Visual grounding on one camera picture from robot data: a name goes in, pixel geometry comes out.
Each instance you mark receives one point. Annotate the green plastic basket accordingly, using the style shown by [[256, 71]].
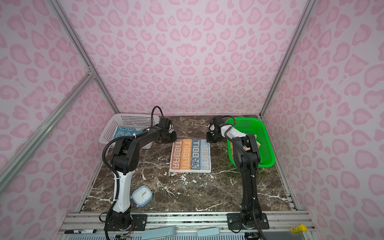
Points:
[[253, 126]]

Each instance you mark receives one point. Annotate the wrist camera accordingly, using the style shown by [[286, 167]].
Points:
[[166, 124], [216, 123]]

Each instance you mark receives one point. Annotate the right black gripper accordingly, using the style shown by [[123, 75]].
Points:
[[209, 139]]

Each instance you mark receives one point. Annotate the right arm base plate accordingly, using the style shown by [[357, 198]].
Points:
[[236, 223]]

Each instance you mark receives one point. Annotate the left light blue pedal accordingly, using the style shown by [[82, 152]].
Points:
[[159, 233]]

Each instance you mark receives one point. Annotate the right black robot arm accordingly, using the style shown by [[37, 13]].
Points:
[[247, 157]]

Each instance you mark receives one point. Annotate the small light blue clock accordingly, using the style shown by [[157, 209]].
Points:
[[142, 196]]

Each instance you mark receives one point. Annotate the teal bunny print towel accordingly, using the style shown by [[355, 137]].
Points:
[[126, 131]]

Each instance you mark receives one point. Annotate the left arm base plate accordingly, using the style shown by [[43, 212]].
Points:
[[136, 222]]

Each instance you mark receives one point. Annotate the yellow glue stick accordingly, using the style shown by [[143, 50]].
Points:
[[298, 229]]

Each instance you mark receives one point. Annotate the striped rabbit text towel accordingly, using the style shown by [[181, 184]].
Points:
[[191, 156]]

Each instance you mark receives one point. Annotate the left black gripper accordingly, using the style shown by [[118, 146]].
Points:
[[174, 139]]

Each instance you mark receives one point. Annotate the black marker pen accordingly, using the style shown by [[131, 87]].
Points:
[[80, 231]]

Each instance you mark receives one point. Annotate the right light blue pedal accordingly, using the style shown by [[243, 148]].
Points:
[[208, 232]]

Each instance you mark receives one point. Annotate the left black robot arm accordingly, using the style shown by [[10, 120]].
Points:
[[121, 156]]

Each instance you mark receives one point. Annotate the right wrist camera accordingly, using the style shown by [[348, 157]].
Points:
[[216, 123]]

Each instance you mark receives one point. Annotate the light blue pedal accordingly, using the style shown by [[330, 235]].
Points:
[[208, 232], [159, 233]]

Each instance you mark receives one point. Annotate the white perforated plastic basket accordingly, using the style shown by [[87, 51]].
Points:
[[126, 120]]

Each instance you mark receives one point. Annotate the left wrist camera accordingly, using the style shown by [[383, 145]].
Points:
[[166, 124]]

